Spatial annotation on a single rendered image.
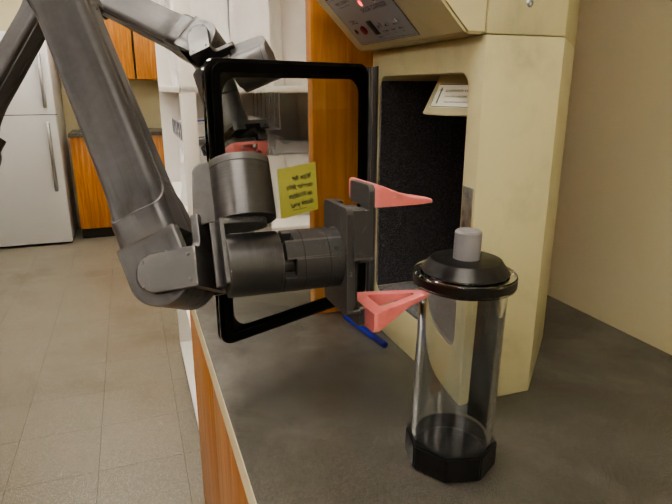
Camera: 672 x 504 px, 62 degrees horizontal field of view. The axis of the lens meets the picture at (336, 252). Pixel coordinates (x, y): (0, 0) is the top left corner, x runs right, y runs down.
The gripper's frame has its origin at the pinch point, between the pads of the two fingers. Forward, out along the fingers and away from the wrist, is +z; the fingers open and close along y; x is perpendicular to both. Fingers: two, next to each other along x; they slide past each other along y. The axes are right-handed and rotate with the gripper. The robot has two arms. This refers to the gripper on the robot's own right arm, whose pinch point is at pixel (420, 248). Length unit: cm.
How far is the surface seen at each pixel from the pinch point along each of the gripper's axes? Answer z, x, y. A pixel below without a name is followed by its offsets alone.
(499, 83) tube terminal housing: 14.4, 8.8, 16.4
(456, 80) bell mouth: 15.6, 20.4, 17.3
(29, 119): -107, 497, 7
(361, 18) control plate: 5.6, 30.0, 26.0
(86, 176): -69, 512, -44
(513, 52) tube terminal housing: 15.9, 8.7, 19.9
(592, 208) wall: 55, 35, -5
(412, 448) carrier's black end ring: 0.2, 0.6, -23.2
